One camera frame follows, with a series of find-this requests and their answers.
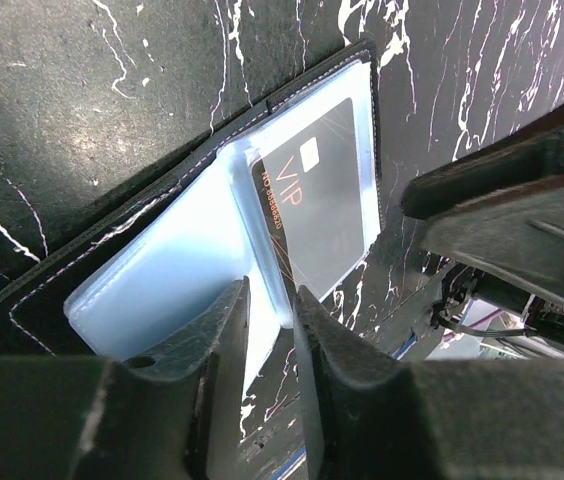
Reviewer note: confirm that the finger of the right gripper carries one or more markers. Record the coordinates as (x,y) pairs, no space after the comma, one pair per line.
(501,209)

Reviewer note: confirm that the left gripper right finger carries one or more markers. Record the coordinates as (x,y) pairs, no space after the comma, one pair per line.
(368,416)

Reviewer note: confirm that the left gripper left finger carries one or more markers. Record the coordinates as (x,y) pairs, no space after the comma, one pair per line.
(172,412)

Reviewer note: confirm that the black VIP credit card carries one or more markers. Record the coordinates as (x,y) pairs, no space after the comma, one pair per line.
(309,189)

